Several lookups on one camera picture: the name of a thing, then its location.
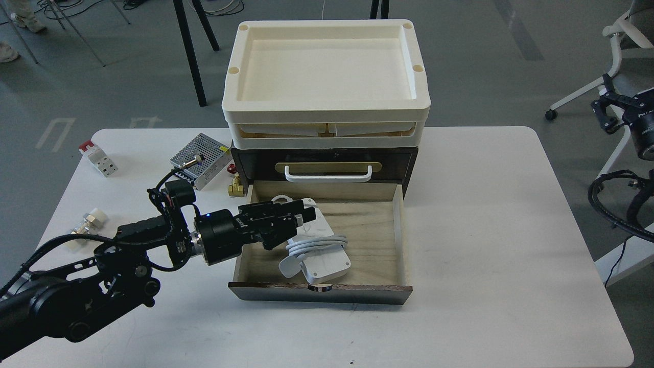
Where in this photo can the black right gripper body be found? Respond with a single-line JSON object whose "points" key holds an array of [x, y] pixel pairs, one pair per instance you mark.
{"points": [[637, 111]]}

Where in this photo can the cream plastic stacked tray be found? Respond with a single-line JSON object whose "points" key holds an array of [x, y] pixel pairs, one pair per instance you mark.
{"points": [[341, 83]]}

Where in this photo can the brass valve red handle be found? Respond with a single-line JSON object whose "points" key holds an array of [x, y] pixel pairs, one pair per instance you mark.
{"points": [[235, 189]]}

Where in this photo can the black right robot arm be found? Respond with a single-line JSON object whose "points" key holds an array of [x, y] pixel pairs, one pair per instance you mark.
{"points": [[613, 111]]}

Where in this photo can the white brass pipe fitting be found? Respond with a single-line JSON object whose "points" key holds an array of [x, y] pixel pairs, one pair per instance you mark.
{"points": [[91, 223]]}

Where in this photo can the white power strip with cable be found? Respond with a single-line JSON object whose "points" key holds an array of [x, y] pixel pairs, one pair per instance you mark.
{"points": [[316, 251]]}

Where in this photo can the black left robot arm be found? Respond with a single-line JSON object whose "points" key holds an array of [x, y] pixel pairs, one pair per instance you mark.
{"points": [[76, 300]]}

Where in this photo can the white drawer handle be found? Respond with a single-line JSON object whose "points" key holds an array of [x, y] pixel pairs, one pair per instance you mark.
{"points": [[328, 178]]}

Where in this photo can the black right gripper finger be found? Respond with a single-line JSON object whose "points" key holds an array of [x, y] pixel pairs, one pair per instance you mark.
{"points": [[606, 122], [609, 93]]}

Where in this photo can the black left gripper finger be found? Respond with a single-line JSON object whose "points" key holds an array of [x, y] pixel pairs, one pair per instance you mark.
{"points": [[300, 217], [295, 207]]}

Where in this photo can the metal mesh power supply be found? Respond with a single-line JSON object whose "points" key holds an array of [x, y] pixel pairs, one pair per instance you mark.
{"points": [[214, 155]]}

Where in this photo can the red white circuit breaker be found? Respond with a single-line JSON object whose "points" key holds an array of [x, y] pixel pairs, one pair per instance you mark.
{"points": [[98, 158]]}

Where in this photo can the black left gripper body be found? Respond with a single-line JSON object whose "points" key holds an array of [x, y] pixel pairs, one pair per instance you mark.
{"points": [[263, 224]]}

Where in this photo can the open wooden drawer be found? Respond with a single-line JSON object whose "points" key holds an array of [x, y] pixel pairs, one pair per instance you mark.
{"points": [[370, 214]]}

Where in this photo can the black tripod legs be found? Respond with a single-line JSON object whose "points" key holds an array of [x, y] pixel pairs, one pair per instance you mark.
{"points": [[183, 25]]}

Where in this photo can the black stand leg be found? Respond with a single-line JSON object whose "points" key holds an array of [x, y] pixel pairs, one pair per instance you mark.
{"points": [[379, 9]]}

